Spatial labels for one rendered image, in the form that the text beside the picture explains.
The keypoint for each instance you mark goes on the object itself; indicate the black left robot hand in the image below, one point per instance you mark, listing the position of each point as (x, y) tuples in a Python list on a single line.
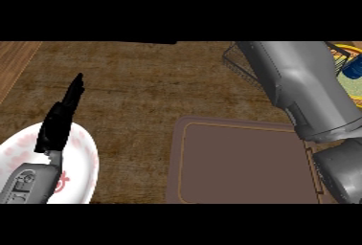
[(60, 121)]

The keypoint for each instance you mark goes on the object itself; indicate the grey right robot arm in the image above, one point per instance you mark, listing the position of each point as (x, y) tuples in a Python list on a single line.
[(302, 92)]

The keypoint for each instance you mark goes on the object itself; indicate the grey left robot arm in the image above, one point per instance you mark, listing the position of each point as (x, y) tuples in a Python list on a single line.
[(29, 183)]

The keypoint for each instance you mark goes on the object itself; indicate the brown tray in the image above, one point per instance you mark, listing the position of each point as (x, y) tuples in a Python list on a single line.
[(246, 166)]

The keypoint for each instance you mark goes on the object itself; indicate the white plate with red pattern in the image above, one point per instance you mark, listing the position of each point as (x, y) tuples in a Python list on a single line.
[(78, 166)]

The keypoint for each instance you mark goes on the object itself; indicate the yellow rimmed plate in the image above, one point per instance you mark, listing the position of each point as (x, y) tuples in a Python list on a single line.
[(351, 86)]

